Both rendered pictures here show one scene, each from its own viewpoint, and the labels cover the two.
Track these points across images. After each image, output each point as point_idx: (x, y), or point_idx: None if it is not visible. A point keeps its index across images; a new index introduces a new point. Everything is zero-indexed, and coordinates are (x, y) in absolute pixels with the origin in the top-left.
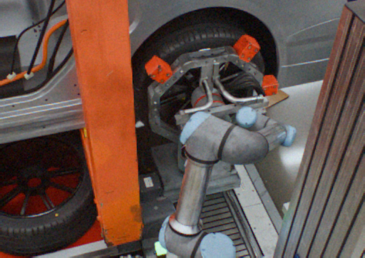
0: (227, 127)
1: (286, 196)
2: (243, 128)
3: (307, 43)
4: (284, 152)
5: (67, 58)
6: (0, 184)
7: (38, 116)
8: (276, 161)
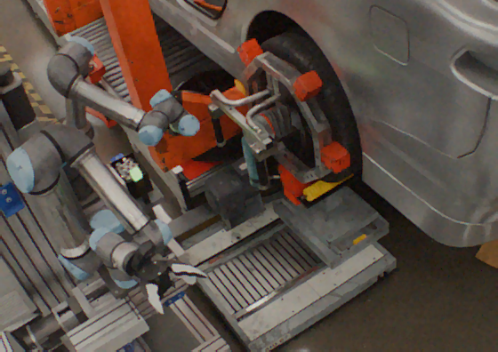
0: (62, 52)
1: (355, 326)
2: (67, 62)
3: (383, 143)
4: (426, 306)
5: (224, 4)
6: (201, 84)
7: (209, 41)
8: (405, 301)
